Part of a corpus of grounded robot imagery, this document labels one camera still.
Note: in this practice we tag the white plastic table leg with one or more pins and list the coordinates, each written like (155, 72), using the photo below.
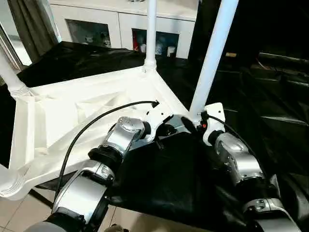
(7, 181)
(151, 29)
(9, 75)
(212, 53)

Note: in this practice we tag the white plastic table top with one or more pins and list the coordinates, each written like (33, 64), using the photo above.
(63, 106)

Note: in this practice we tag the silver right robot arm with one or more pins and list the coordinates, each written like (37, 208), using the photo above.
(239, 159)

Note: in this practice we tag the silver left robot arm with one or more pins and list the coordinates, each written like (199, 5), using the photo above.
(111, 154)

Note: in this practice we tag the black mat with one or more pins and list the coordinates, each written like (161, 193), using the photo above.
(178, 183)

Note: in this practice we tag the small gold tag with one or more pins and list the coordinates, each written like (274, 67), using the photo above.
(231, 54)

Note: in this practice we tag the grey left robot foot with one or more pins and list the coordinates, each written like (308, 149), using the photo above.
(117, 228)

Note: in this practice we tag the black metal bar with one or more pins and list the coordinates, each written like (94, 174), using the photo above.
(285, 57)

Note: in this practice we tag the white cabinet with glass doors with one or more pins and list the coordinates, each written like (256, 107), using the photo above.
(120, 17)

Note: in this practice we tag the black metal stand leg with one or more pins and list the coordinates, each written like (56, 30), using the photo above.
(41, 198)

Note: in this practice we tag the grey curtain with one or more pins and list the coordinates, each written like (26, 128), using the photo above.
(31, 24)

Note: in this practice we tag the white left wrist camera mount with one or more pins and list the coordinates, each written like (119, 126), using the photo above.
(158, 118)

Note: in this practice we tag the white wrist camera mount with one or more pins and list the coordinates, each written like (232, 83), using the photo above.
(158, 118)
(212, 113)

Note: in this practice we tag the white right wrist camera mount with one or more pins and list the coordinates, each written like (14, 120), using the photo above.
(212, 113)

